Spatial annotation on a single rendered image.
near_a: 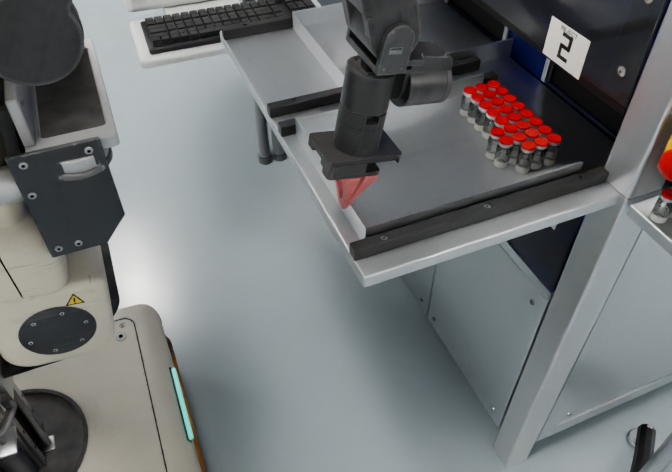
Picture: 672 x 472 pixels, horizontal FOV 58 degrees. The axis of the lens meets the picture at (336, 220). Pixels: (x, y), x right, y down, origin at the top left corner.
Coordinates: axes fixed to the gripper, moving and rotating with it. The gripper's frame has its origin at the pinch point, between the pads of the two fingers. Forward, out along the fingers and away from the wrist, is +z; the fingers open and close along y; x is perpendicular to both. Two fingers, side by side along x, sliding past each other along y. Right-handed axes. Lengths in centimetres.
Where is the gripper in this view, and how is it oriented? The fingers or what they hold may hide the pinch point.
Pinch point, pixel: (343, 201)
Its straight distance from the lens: 80.8
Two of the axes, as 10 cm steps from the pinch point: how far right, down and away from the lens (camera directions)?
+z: -1.5, 7.5, 6.4
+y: 9.1, -1.4, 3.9
